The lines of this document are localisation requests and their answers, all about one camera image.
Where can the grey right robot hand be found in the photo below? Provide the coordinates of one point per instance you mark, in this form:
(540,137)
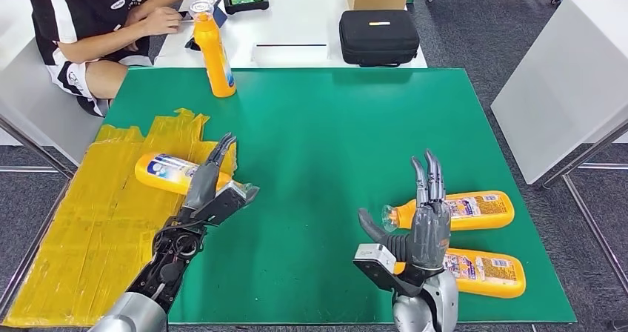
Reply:
(431,236)

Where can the smartphone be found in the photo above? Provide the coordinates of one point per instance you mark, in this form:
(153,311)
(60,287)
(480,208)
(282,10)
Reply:
(186,18)

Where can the person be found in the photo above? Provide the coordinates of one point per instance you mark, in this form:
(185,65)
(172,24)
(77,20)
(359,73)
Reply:
(73,6)

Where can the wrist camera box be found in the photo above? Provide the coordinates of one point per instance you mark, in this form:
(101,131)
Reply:
(378,266)
(221,204)

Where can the black zippered case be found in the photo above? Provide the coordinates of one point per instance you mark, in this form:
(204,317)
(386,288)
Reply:
(379,39)

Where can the yellow taped cardboard sheet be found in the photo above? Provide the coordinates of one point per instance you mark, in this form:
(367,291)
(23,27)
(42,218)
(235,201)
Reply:
(98,231)

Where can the blue tablet cover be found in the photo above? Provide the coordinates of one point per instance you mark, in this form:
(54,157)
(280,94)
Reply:
(222,18)

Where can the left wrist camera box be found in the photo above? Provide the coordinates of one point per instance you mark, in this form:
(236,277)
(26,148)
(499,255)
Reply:
(221,204)

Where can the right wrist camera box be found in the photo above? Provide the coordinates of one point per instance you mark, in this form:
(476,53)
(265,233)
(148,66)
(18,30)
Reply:
(378,266)

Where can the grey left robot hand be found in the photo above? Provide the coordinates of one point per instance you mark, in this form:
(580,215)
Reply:
(203,185)

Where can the large white table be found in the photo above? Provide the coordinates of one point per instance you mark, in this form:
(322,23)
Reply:
(564,84)

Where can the green table mat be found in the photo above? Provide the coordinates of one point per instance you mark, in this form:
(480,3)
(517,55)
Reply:
(343,123)

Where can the metal table frame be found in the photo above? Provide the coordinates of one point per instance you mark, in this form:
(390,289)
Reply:
(34,145)
(593,224)

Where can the orange bottle with clear cap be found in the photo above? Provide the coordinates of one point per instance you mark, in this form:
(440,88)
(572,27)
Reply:
(162,172)
(216,60)
(490,283)
(483,219)

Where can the white bench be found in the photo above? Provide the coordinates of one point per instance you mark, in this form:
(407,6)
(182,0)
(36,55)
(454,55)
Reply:
(29,99)

